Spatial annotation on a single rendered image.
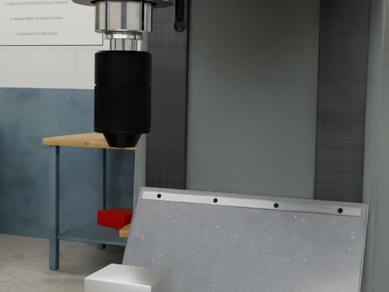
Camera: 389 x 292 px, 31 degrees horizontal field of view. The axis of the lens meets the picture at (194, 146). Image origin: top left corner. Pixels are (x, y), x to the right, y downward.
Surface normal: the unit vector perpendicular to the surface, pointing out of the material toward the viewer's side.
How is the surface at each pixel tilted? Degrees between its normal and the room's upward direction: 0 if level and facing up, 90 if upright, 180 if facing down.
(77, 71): 90
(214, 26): 90
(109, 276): 0
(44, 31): 90
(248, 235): 63
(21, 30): 90
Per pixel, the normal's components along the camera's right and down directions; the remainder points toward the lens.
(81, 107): -0.36, 0.07
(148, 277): 0.02, -1.00
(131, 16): 0.40, 0.08
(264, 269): -0.31, -0.40
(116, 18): -0.12, 0.08
